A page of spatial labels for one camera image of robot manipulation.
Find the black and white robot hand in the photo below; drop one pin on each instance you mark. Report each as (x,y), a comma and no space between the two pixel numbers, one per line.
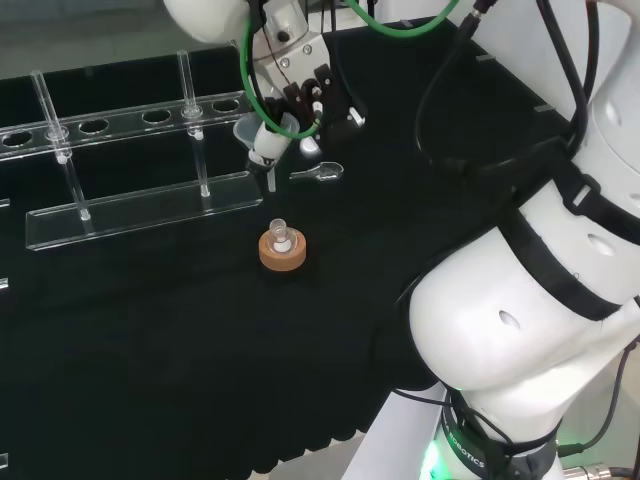
(330,107)

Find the translucent plastic funnel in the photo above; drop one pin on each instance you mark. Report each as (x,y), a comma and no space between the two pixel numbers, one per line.
(243,131)

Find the clear acrylic funnel stand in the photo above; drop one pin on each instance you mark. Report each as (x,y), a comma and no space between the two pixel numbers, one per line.
(150,205)

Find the clear round-bottom flask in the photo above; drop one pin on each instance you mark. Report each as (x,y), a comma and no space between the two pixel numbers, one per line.
(278,235)

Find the black bench cloth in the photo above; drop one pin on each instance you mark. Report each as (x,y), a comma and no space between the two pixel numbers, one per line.
(175,350)

